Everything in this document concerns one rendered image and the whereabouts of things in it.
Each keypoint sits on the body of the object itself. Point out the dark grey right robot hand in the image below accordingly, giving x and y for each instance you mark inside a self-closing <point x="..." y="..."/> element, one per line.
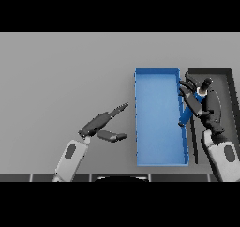
<point x="212" y="110"/>

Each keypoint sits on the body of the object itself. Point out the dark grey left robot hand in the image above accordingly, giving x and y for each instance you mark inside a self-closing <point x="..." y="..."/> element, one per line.
<point x="99" y="122"/>

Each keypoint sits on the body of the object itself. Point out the blue pipe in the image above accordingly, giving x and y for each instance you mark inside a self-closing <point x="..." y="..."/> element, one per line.
<point x="192" y="105"/>

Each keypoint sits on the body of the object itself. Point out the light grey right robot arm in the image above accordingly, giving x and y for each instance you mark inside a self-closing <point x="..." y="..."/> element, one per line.
<point x="220" y="157"/>

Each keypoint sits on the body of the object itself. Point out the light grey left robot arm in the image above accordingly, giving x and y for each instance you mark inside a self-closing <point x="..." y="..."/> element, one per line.
<point x="69" y="160"/>

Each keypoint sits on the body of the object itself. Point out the dark grey bin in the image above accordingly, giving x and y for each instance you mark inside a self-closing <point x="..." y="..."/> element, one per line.
<point x="225" y="90"/>

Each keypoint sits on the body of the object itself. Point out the blue bin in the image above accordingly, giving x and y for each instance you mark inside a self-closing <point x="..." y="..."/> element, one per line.
<point x="160" y="118"/>

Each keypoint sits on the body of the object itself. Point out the dark strip with pale lines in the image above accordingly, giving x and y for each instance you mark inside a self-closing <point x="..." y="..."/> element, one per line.
<point x="125" y="178"/>

